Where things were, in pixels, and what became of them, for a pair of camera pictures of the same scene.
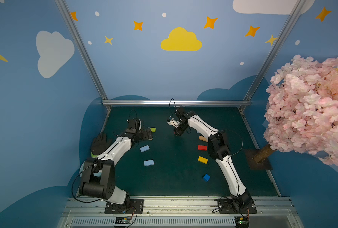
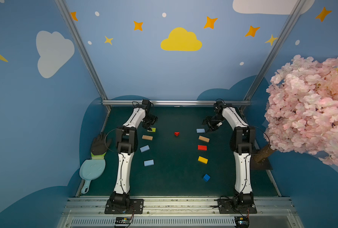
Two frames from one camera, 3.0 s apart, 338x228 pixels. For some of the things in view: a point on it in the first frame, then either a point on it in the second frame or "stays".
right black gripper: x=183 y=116 to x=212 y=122
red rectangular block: x=203 y=147 stays
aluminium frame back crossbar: x=178 y=102 stays
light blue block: x=145 y=148 stays
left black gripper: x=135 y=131 to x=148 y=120
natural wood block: x=202 y=138 stays
